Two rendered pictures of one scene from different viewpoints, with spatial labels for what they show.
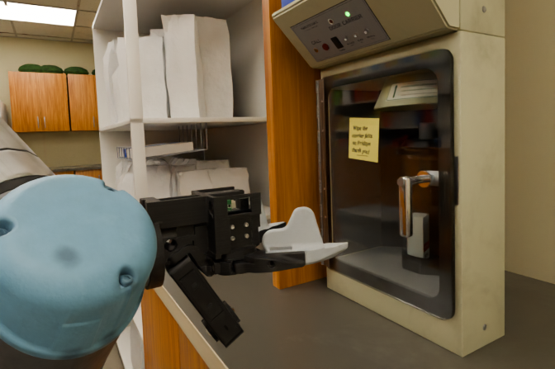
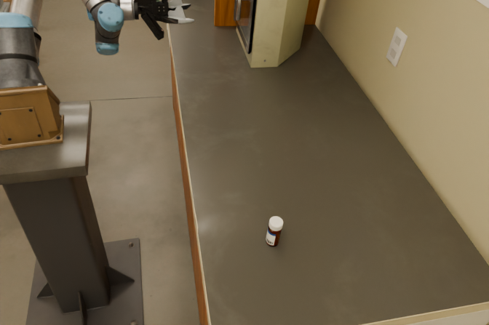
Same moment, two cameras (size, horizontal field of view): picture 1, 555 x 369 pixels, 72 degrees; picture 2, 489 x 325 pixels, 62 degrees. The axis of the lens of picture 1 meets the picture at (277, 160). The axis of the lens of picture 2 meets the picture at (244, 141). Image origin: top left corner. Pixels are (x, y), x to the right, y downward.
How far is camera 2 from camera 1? 1.15 m
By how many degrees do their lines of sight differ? 40
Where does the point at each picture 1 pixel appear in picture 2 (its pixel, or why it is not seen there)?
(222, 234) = (154, 9)
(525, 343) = (279, 70)
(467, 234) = (257, 25)
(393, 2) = not seen: outside the picture
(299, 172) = not seen: outside the picture
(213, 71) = not seen: outside the picture
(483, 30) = not seen: outside the picture
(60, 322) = (108, 27)
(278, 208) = not seen: outside the picture
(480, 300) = (263, 50)
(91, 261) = (112, 19)
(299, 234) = (177, 14)
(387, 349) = (229, 59)
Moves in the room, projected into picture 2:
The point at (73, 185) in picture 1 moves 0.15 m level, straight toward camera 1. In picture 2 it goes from (110, 5) to (105, 28)
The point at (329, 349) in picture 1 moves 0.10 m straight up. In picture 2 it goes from (209, 53) to (210, 30)
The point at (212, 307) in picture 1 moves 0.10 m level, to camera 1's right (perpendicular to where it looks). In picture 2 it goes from (153, 28) to (179, 34)
